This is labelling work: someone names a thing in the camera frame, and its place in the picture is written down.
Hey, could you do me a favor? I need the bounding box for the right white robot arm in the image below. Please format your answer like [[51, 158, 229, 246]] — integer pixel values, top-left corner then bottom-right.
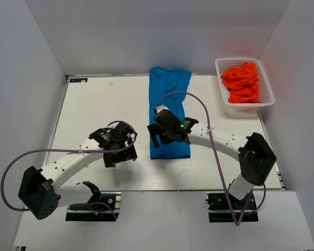
[[148, 105, 277, 209]]

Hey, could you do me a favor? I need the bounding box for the orange t shirt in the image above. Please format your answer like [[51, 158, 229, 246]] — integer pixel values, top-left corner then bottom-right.
[[220, 62, 261, 104]]

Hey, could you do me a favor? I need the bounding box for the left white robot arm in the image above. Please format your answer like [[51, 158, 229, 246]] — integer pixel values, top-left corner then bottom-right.
[[18, 121, 137, 220]]

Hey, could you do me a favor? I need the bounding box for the blue table label sticker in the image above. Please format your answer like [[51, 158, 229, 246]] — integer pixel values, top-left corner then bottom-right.
[[69, 78, 88, 83]]

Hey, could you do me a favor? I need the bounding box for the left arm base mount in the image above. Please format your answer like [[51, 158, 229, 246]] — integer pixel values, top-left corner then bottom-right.
[[65, 192, 121, 222]]

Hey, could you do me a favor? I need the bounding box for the white plastic basket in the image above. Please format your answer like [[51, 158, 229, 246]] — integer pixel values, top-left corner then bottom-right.
[[215, 57, 275, 113]]

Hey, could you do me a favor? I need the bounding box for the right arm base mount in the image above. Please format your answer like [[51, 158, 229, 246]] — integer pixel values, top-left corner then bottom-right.
[[206, 192, 259, 223]]

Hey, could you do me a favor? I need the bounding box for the blue t shirt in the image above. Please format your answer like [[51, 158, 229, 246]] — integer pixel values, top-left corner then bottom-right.
[[149, 67, 192, 159]]

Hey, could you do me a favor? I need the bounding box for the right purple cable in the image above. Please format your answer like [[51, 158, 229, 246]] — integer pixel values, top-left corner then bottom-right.
[[153, 91, 267, 227]]

